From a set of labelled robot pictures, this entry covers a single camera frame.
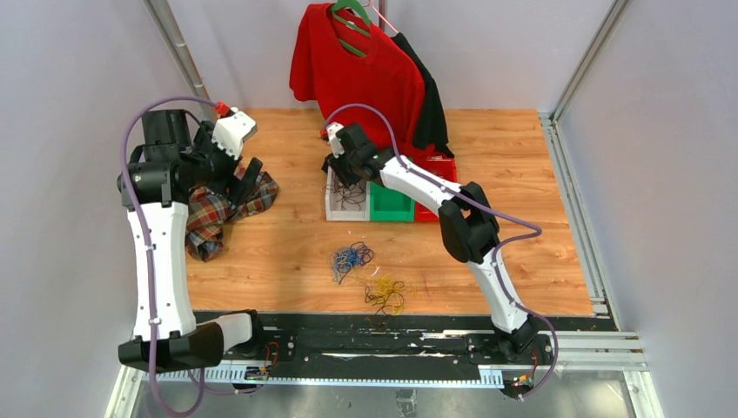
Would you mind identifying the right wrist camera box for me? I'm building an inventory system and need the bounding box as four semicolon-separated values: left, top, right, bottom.
320;122;345;158

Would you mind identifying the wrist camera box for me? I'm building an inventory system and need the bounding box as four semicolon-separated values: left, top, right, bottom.
211;107;258;160
320;122;345;158

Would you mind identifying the black cable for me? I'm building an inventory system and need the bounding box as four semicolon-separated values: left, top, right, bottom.
364;282;406;319
329;172;368;212

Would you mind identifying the red t-shirt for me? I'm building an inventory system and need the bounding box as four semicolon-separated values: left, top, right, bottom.
289;3;430;158

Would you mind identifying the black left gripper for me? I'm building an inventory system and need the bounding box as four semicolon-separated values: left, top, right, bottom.
182;122;261;205

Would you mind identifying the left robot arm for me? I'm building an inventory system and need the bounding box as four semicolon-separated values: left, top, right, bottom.
117;104;267;373

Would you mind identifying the blue cable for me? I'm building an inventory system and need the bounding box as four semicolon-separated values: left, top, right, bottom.
329;242;376;286

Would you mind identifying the plaid cloth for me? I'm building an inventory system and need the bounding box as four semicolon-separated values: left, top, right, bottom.
184;171;280;262

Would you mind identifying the green clothes hanger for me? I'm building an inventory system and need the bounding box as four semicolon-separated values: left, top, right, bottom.
329;0;372;58

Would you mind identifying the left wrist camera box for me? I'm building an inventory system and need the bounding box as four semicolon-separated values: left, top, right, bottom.
211;107;258;160

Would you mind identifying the red plastic bin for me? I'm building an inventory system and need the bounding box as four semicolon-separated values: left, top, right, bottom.
412;151;458;223

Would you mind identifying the green plastic bin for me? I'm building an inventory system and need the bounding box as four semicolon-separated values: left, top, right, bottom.
369;183;415;222

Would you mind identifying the pink clothes hanger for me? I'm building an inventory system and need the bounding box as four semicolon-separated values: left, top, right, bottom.
367;0;399;35

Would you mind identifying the white plastic bin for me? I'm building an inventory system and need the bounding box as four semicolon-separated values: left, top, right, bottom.
325;168;370;222

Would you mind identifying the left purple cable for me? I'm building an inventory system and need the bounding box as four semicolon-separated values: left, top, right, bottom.
119;96;231;418

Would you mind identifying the yellow cable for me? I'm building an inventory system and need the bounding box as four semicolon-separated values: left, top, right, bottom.
359;273;419;315

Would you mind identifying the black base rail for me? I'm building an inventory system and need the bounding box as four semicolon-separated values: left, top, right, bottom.
225;313;615;384

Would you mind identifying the white stand with pole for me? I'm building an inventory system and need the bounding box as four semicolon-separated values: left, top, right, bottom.
143;0;219;120

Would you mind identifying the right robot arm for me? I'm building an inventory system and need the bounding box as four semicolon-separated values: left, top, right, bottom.
325;123;538;363

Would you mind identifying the black t-shirt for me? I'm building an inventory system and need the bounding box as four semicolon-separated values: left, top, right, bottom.
391;32;455;158

